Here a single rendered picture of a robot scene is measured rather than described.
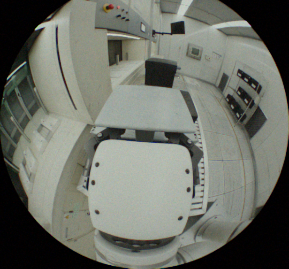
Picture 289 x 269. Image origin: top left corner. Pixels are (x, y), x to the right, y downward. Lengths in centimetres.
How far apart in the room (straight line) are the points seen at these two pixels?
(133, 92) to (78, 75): 22
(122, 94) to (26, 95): 114
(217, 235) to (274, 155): 240
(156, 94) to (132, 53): 160
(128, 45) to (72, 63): 149
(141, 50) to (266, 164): 349
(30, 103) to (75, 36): 98
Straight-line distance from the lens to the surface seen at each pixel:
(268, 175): 280
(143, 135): 16
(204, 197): 50
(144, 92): 15
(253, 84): 285
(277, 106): 288
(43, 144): 56
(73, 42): 33
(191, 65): 450
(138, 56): 171
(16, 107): 120
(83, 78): 34
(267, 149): 280
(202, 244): 17
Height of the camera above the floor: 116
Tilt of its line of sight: 49 degrees down
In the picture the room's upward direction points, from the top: 4 degrees clockwise
